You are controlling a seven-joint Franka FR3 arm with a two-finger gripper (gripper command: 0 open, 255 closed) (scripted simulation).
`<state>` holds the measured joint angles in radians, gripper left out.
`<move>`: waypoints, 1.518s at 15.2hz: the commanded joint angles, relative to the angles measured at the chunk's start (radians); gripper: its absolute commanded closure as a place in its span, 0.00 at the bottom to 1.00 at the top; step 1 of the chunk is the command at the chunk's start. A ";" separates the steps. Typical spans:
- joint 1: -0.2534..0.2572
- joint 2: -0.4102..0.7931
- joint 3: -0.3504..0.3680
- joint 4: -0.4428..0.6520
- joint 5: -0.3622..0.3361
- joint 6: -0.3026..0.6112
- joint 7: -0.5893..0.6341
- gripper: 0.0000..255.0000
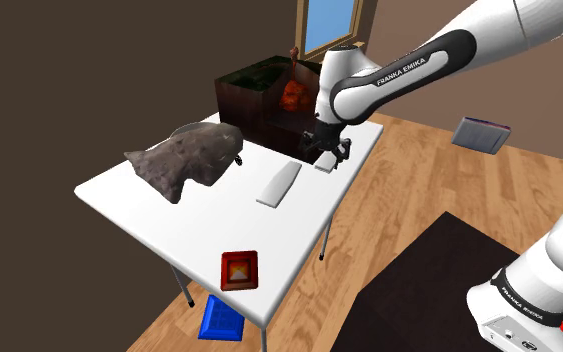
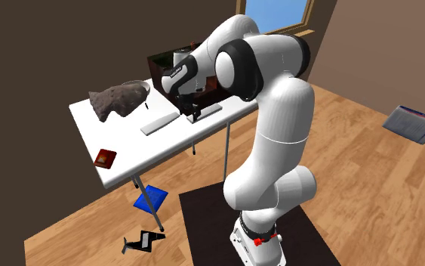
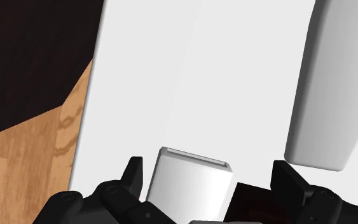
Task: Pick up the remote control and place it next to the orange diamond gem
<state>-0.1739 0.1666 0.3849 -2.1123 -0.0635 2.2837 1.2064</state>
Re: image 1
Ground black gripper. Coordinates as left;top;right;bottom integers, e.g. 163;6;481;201
298;120;353;170

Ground small white flat block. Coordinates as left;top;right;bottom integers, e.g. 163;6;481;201
313;152;337;175

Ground orange-red figure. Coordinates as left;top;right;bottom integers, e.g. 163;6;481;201
279;46;314;113

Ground long white flat bar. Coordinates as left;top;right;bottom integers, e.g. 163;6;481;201
255;160;303;209

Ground dark brown open box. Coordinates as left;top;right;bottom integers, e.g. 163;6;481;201
214;54;329;165

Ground wooden framed window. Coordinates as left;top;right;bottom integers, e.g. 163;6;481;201
294;0;366;63

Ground white table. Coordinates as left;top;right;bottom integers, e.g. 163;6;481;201
73;110;386;352

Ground lumpy grey-brown rock shape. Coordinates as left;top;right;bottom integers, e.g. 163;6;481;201
123;122;245;205

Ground grey flat box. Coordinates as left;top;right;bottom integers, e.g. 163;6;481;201
450;116;512;156

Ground dark robot stand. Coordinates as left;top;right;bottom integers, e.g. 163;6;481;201
329;210;522;352

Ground blue flat tray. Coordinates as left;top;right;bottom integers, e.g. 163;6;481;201
197;294;246;341

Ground red square picture frame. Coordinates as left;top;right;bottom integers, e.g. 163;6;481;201
220;250;260;292

